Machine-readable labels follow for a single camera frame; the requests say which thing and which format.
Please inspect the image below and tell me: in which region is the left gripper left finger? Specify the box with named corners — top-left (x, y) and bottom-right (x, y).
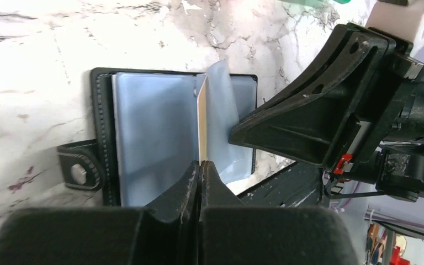
top-left (0, 161), bottom-right (199, 264)

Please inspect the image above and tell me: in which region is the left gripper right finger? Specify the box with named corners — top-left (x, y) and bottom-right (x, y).
top-left (199, 162), bottom-right (359, 264)

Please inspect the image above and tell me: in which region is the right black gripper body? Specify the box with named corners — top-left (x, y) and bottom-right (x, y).
top-left (343, 31), bottom-right (424, 183)

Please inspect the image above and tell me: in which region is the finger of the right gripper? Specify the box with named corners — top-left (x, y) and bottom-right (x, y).
top-left (258, 23), bottom-right (370, 110)
top-left (229, 34), bottom-right (396, 167)

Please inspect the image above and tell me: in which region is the green plastic bin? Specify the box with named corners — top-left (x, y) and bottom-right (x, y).
top-left (282, 0), bottom-right (351, 7)

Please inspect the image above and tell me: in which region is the black leather card holder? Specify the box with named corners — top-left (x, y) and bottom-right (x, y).
top-left (57, 61), bottom-right (258, 206)

